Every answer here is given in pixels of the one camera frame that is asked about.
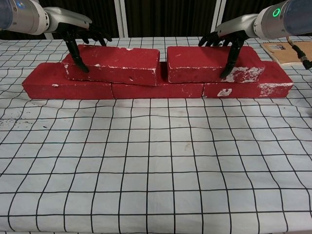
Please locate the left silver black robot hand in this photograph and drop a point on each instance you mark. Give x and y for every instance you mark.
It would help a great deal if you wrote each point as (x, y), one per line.
(65, 18)

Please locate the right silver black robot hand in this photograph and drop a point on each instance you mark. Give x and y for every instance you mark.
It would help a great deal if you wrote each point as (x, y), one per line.
(239, 26)

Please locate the red brick with white scuffed corner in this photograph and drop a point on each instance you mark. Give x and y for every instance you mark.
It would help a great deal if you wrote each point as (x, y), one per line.
(200, 58)

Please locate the red brick with small dent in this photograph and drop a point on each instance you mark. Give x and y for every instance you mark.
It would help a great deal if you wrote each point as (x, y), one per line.
(122, 58)

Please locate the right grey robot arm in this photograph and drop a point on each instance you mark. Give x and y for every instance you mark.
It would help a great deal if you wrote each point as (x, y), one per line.
(287, 19)

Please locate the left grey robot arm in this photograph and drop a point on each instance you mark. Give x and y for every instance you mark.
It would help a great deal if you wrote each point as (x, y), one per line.
(22, 14)

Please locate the brown kraft spiral notebook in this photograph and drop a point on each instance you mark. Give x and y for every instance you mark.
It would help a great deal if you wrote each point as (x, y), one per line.
(278, 52)

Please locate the red brick with white curl mark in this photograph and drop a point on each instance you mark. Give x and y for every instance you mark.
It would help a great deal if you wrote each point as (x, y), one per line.
(275, 75)

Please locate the plain red brick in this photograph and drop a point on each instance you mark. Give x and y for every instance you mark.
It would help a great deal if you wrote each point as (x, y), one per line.
(44, 83)

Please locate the red brick with cracked edge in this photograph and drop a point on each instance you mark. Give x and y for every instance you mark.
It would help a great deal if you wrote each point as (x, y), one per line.
(158, 91)

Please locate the white black checkered tablecloth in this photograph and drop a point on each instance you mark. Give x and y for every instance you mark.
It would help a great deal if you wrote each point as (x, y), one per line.
(156, 170)

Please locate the white metal frame post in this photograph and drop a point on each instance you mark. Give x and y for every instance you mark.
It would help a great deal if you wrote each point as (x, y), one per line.
(218, 12)
(121, 19)
(48, 36)

